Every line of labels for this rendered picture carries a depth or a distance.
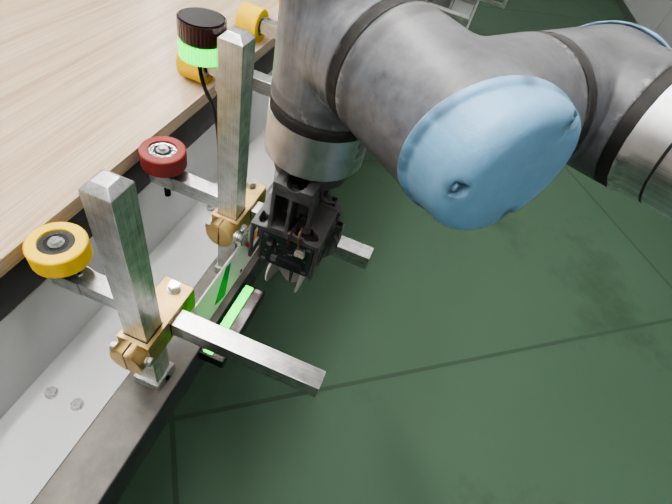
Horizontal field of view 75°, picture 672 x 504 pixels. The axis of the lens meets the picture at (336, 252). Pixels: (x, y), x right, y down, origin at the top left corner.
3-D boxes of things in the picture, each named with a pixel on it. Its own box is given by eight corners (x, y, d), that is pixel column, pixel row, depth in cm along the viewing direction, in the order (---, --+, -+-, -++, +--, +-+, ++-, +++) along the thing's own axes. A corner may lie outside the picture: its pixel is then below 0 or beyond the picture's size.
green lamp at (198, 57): (234, 54, 59) (235, 38, 57) (211, 72, 55) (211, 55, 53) (194, 39, 59) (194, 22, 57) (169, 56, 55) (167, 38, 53)
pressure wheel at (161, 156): (197, 190, 88) (195, 143, 79) (174, 214, 82) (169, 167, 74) (161, 175, 88) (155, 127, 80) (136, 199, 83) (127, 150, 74)
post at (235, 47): (241, 266, 90) (256, 30, 54) (233, 279, 87) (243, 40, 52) (226, 260, 90) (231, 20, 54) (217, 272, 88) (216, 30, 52)
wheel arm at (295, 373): (322, 381, 66) (327, 368, 63) (313, 401, 64) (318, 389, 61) (70, 271, 69) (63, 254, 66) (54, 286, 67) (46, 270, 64)
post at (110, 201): (173, 383, 77) (134, 174, 41) (161, 401, 75) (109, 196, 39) (155, 375, 77) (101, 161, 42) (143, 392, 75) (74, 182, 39)
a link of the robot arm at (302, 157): (292, 69, 40) (392, 106, 39) (286, 116, 43) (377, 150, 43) (249, 116, 34) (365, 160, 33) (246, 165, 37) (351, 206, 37)
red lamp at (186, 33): (235, 36, 57) (235, 18, 55) (211, 53, 53) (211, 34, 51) (194, 20, 57) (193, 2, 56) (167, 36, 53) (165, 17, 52)
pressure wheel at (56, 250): (98, 262, 72) (82, 213, 64) (108, 299, 68) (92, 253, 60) (42, 275, 69) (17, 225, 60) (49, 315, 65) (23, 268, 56)
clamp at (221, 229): (265, 205, 85) (267, 185, 82) (231, 251, 76) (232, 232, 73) (239, 194, 86) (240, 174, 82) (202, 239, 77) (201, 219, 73)
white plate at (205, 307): (263, 242, 95) (267, 209, 88) (199, 337, 78) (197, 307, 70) (261, 241, 95) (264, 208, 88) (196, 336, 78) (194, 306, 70)
